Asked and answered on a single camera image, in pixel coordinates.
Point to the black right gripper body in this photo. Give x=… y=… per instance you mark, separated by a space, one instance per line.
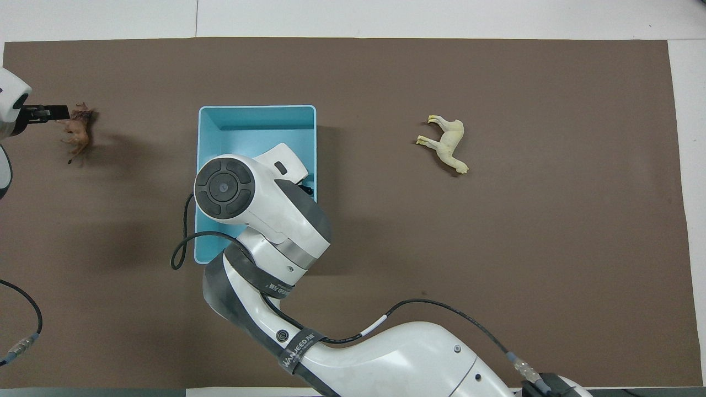
x=306 y=188

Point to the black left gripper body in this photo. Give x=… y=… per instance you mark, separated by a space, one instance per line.
x=28 y=114

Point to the brown lion toy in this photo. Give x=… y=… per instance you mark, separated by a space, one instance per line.
x=80 y=132

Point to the cream white horse toy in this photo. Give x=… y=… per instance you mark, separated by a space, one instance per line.
x=449 y=142

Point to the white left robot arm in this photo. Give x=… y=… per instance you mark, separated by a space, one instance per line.
x=8 y=94

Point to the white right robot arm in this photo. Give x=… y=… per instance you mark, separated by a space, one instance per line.
x=265 y=209

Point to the light blue storage box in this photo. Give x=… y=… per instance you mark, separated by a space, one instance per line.
x=248 y=118

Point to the brown table mat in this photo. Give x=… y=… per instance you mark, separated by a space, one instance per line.
x=496 y=248

